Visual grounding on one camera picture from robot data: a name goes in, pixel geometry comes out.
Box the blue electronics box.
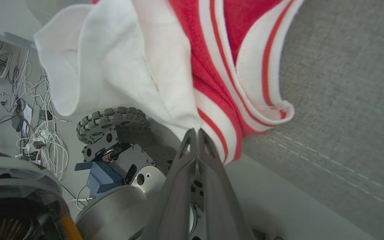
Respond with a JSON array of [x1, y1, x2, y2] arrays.
[[75, 161, 124, 195]]

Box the grey round robot shell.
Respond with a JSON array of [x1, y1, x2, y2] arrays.
[[0, 150, 84, 240]]

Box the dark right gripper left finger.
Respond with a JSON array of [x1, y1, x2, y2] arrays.
[[141, 128, 199, 240]]

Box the black omni wheel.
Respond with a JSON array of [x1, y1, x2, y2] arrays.
[[76, 107, 148, 145]]

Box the grey fabric sofa cushion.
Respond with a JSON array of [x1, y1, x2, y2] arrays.
[[240, 0, 384, 240]]

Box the grey robot waist column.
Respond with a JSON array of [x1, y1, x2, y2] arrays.
[[75, 185, 166, 240]]

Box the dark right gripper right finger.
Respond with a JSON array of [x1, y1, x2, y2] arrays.
[[197, 128, 256, 240]]

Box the white cable bundle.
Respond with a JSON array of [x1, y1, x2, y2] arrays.
[[10, 50, 70, 181]]

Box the red basketball jersey white sleeves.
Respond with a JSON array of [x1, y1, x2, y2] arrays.
[[34, 0, 306, 165]]

